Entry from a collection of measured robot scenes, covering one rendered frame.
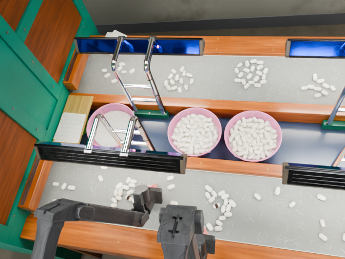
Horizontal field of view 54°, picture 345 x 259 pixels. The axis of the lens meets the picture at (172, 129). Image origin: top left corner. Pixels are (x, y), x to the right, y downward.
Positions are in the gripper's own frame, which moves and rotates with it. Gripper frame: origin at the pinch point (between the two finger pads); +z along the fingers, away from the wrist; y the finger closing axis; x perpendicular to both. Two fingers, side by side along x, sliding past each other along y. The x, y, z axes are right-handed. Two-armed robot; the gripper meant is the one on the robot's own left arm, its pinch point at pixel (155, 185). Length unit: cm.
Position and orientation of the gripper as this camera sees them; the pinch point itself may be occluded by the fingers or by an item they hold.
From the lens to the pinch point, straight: 159.5
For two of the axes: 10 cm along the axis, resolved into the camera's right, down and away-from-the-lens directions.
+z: 2.2, -4.0, 8.9
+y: -9.8, -0.6, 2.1
